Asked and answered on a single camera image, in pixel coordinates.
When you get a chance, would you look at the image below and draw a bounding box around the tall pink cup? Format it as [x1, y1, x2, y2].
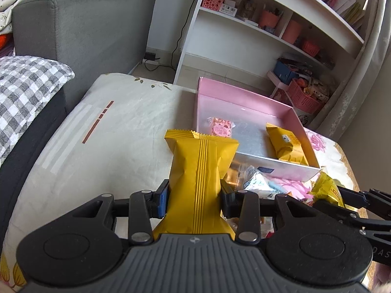
[281, 19, 304, 45]

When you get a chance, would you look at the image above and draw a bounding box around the pink perforated basket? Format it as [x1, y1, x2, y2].
[203, 0, 225, 12]

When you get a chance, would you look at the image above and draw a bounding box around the large pink plastic basket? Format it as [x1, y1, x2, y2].
[287, 79, 326, 115]

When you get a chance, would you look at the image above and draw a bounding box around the white floral pillow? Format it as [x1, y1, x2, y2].
[0, 0, 25, 34]

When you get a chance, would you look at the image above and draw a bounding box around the yellow packet with small label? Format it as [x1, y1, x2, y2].
[265, 123, 309, 166]

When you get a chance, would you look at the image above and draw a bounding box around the white labelled box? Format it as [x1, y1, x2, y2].
[220, 1, 238, 15]

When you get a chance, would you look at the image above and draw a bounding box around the grey sofa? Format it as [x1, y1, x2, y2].
[0, 0, 161, 241]

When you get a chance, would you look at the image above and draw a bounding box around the small red basket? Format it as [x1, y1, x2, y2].
[301, 39, 321, 57]

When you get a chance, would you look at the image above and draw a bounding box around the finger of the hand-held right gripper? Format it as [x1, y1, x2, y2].
[314, 200, 376, 235]
[336, 186, 391, 217]

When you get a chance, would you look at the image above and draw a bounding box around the small pink cup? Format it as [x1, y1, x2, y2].
[259, 10, 280, 28]

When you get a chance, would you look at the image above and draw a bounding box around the grey white checkered cushion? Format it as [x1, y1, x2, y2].
[0, 55, 75, 167]

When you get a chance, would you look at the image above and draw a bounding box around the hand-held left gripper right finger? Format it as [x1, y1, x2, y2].
[219, 179, 321, 245]

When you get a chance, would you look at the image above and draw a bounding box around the clear packet with blue print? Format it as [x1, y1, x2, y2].
[243, 165, 289, 199]

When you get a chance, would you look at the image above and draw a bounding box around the blue storage box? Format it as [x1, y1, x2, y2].
[273, 59, 301, 84]

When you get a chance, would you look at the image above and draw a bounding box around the row of upright books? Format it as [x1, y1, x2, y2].
[336, 0, 367, 26]

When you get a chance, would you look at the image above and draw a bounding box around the pink cardboard box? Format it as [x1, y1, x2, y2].
[192, 76, 321, 184]

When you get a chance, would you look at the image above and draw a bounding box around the pink snack packet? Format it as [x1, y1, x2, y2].
[208, 116, 235, 138]

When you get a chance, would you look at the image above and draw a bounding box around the plain yellow snack packet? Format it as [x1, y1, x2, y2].
[164, 129, 240, 241]

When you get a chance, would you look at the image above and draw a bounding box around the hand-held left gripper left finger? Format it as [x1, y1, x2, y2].
[69, 179, 170, 245]

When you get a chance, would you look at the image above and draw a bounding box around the black power cable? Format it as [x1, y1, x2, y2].
[143, 0, 206, 72]

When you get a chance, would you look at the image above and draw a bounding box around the yellow packet with red print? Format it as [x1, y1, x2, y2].
[308, 172, 346, 208]

